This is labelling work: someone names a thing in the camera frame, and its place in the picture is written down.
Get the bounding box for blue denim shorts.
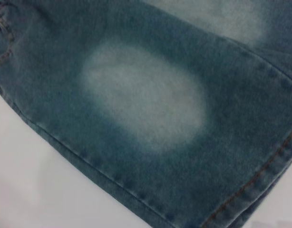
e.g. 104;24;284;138
0;0;292;228

